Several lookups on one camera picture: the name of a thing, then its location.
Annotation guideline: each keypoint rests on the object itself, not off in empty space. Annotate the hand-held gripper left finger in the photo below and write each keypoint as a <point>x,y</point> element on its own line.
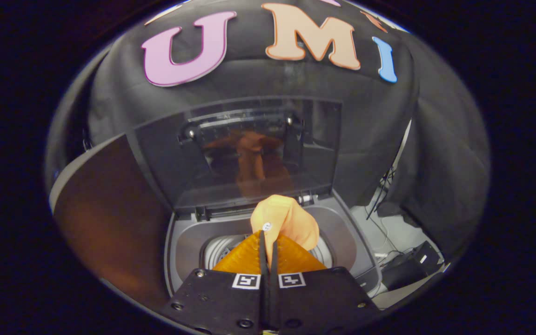
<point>217,302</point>

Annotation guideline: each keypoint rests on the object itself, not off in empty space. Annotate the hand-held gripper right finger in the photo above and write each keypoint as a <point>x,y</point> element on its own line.
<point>319,302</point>

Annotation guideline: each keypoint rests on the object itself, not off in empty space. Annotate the grey washing machine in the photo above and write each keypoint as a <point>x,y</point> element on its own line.
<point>189,237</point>

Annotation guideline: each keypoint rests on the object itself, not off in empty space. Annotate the orange shirt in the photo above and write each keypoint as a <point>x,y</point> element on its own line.
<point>286,218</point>

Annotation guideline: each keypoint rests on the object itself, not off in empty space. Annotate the black box on floor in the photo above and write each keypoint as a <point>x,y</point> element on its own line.
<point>407,272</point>

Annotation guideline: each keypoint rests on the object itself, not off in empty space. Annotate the beige cabinet with dark top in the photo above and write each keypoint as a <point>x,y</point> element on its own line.
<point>105,218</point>

